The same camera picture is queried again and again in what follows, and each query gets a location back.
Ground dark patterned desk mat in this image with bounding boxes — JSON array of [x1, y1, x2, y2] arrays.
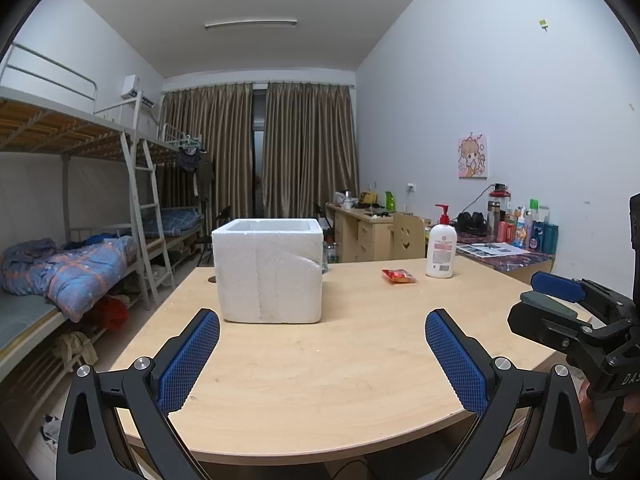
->
[[425, 230, 556, 272]]

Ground white bunk bed ladder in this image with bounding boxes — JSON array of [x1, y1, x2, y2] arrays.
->
[[120, 132, 176, 308]]

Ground white foam box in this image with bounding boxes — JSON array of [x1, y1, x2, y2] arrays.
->
[[211, 217, 324, 324]]

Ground row of toiletry bottles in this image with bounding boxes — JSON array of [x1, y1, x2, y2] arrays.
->
[[497, 199, 560, 255]]

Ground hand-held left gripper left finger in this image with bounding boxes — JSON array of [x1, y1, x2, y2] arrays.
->
[[56, 308, 222, 480]]

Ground brown curtain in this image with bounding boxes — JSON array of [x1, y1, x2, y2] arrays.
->
[[263, 82, 361, 221], [159, 84, 254, 233]]

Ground clear bottle with red lid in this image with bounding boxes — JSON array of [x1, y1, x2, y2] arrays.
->
[[487, 185, 512, 243]]

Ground printed paper sheets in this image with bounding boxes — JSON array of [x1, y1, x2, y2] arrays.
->
[[457, 242, 531, 259]]

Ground black headphones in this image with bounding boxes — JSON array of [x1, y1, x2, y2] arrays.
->
[[457, 211, 487, 236]]

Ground blue checked mattress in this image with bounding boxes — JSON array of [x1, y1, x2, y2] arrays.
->
[[140, 208, 205, 238]]

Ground white air conditioner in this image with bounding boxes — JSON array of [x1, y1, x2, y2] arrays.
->
[[121, 75, 158, 108]]

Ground wooden smiley face chair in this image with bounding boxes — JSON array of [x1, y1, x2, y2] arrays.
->
[[391, 212, 426, 262]]

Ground cartoon wall poster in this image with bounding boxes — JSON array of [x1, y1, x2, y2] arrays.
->
[[458, 133, 489, 179]]

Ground beige crumpled cloth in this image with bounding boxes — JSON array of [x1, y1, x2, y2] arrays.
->
[[54, 331, 98, 373]]

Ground crumpled grey white cloth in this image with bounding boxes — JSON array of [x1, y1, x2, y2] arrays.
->
[[42, 414, 63, 453]]

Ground ceiling tube light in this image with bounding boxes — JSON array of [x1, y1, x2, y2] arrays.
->
[[204, 20, 298, 31]]

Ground dark hanging clothes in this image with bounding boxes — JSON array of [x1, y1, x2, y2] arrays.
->
[[177, 147, 216, 198]]

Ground black folding chair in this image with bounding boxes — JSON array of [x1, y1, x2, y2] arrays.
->
[[312, 203, 335, 233], [197, 205, 233, 266]]

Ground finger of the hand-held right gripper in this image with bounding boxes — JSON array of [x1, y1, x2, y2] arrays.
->
[[530, 271, 636, 323], [507, 291, 608, 356]]

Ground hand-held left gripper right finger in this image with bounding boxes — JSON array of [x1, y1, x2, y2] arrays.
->
[[424, 308, 591, 480]]

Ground blue plaid blanket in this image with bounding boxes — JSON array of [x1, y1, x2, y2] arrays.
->
[[0, 236, 138, 323]]

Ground white metal bunk bed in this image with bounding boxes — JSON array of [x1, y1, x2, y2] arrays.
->
[[0, 42, 176, 411], [157, 122, 213, 261]]

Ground white lotion pump bottle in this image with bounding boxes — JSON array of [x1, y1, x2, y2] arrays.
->
[[425, 204, 458, 279]]

